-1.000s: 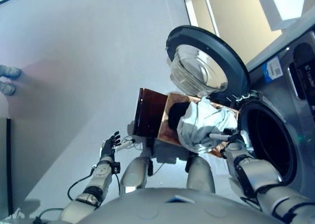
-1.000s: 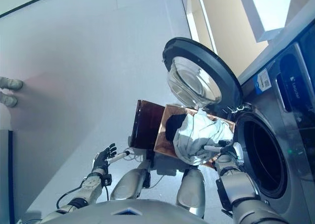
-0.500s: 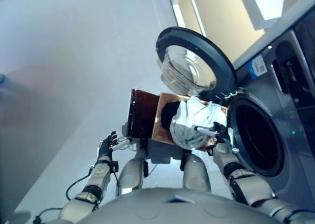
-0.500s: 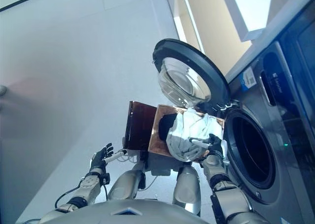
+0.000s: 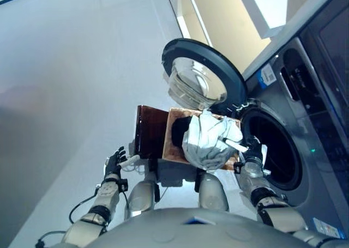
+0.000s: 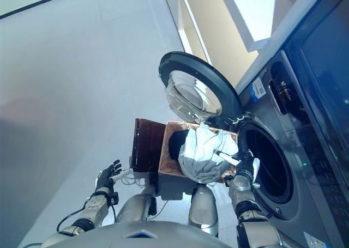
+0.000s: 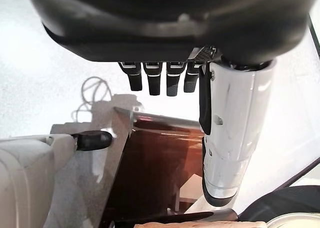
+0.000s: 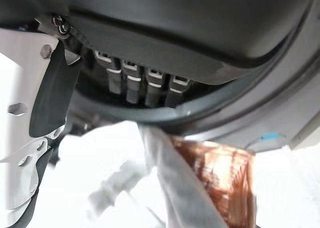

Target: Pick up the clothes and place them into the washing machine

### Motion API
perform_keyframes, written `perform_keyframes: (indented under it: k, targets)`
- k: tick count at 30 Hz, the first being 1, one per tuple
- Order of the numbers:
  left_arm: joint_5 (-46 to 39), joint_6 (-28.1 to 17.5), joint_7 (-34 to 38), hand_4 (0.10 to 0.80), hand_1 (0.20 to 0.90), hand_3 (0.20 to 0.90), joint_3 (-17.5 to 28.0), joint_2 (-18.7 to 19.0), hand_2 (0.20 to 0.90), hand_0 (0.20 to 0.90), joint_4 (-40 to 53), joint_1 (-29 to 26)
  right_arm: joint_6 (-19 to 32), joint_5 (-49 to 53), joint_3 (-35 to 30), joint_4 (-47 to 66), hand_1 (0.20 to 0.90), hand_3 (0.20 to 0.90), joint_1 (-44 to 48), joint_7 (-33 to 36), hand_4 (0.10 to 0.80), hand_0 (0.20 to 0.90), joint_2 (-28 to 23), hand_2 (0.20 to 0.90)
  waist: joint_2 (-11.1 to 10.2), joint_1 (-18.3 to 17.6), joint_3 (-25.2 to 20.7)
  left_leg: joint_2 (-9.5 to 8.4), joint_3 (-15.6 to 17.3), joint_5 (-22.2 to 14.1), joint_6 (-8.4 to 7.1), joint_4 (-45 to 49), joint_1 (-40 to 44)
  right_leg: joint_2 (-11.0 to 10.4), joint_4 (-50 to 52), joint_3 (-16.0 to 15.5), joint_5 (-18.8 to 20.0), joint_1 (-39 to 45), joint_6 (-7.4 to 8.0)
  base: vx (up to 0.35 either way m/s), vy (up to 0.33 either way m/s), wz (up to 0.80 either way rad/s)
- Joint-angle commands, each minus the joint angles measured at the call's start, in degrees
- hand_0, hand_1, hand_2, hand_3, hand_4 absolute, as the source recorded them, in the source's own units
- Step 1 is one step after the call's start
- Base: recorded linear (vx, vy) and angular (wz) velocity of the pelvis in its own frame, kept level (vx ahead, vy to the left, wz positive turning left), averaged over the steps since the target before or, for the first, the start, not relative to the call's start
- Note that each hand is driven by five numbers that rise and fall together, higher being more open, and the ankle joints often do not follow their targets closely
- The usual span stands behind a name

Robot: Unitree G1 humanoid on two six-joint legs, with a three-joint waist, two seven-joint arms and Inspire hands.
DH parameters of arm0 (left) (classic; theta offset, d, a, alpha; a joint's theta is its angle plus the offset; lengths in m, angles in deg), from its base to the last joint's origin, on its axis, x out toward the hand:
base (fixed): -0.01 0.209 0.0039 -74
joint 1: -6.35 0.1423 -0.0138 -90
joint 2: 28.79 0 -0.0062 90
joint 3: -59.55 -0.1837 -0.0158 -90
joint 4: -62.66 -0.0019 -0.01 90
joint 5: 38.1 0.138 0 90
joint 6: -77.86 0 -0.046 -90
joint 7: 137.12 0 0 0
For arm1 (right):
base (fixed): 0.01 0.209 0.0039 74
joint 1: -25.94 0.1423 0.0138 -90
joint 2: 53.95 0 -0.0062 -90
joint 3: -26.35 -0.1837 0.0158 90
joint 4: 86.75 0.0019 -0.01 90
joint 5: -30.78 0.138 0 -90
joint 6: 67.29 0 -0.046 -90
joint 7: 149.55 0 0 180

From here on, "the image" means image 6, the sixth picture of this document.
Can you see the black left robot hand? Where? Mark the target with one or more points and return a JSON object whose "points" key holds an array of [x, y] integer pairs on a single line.
{"points": [[105, 178]]}

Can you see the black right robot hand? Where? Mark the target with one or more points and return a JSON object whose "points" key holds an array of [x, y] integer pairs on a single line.
{"points": [[246, 164]]}

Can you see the light grey white garment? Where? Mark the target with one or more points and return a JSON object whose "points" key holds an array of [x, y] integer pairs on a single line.
{"points": [[201, 155]]}

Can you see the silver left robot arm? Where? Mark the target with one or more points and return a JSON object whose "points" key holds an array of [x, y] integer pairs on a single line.
{"points": [[92, 207]]}

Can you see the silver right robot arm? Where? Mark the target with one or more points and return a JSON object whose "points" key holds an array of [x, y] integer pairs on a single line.
{"points": [[245, 196]]}

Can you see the grey front-load washing machine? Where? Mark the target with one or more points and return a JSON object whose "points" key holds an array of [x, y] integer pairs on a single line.
{"points": [[272, 117]]}

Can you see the round glass washing machine door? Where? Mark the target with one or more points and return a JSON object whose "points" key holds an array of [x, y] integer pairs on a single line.
{"points": [[191, 92]]}

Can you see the glossy dark brown stool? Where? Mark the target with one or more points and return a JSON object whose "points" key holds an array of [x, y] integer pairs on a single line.
{"points": [[147, 147]]}

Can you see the silver right robot leg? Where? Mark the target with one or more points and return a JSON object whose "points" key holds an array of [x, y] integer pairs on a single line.
{"points": [[203, 210]]}

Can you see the light wicker laundry basket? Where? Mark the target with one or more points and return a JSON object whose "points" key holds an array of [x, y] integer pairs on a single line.
{"points": [[167, 167]]}

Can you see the grey robot torso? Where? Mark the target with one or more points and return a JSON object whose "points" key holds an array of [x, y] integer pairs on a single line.
{"points": [[136, 237]]}

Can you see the black garment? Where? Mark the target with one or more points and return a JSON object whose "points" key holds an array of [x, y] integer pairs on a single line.
{"points": [[177, 145]]}

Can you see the small blue white sticker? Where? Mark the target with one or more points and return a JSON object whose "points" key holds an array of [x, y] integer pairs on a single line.
{"points": [[258, 89]]}

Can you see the blue energy label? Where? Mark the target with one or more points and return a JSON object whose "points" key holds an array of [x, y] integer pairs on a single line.
{"points": [[313, 239]]}

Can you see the white counter cabinet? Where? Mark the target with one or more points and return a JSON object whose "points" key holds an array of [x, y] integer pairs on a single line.
{"points": [[218, 27]]}

